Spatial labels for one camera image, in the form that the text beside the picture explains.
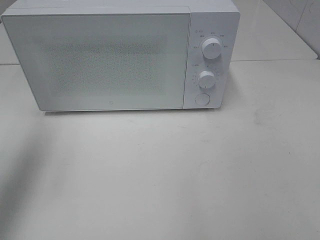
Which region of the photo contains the round white door button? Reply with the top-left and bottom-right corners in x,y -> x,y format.
195,93 -> 210,106

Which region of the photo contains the white round knob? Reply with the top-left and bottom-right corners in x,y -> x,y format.
201,36 -> 222,60
198,70 -> 217,89

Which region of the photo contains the white microwave door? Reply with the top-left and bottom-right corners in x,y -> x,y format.
2,14 -> 190,112

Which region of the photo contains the white microwave oven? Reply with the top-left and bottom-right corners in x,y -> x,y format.
1,0 -> 240,110

